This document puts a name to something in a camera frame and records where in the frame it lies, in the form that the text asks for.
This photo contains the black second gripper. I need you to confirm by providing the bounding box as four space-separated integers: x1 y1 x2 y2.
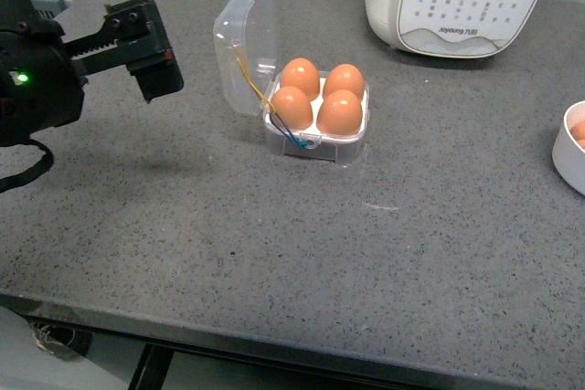
1 0 184 147

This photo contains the brown egg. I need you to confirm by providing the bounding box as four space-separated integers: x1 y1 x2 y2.
316 90 363 135

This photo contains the brown egg box back left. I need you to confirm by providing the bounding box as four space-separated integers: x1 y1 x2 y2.
280 58 321 101

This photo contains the brown egg box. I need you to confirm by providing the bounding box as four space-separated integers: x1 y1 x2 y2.
280 58 321 101
271 86 313 130
322 63 366 101

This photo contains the brown egg box front left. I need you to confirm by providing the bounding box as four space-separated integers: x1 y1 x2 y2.
271 86 313 130

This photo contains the clear plastic egg box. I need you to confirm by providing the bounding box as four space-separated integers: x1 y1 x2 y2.
213 0 369 163

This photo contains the brown egg box back right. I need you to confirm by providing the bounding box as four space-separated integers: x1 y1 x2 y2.
322 63 366 101

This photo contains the brown egg bowl right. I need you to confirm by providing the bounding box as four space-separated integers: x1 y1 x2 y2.
570 121 585 150

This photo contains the grey vent grille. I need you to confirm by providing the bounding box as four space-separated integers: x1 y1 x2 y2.
30 0 72 19

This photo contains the white round bowl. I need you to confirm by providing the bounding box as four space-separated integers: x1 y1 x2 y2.
552 101 584 195

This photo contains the blue yellow string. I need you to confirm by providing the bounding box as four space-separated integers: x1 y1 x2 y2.
231 42 310 150

